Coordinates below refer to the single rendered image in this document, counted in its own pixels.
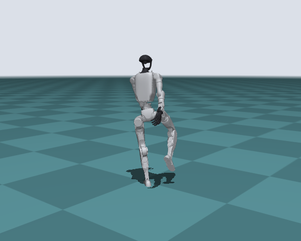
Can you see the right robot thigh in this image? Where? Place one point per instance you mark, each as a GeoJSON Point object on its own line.
{"type": "Point", "coordinates": [167, 122]}

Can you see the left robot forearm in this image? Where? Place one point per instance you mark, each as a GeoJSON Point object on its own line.
{"type": "Point", "coordinates": [140, 103]}

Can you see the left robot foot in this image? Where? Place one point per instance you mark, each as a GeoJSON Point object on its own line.
{"type": "Point", "coordinates": [147, 183]}

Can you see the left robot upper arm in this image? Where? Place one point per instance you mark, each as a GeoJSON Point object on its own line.
{"type": "Point", "coordinates": [132, 81]}

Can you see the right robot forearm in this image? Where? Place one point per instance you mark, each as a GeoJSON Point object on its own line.
{"type": "Point", "coordinates": [161, 101]}

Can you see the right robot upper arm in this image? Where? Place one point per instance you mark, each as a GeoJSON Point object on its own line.
{"type": "Point", "coordinates": [159, 84]}

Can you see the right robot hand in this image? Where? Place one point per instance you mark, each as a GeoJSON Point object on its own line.
{"type": "Point", "coordinates": [158, 117]}

